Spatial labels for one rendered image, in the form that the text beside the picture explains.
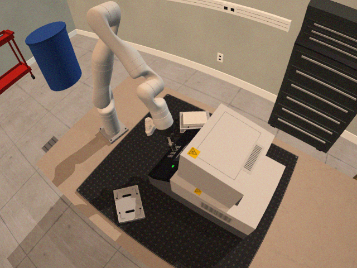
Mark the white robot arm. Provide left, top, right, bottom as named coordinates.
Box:
left=86, top=1, right=173, bottom=136

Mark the grey benchtop machine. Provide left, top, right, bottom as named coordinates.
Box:
left=148, top=104, right=285, bottom=239

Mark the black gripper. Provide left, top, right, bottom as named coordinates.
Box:
left=157, top=122, right=177, bottom=151

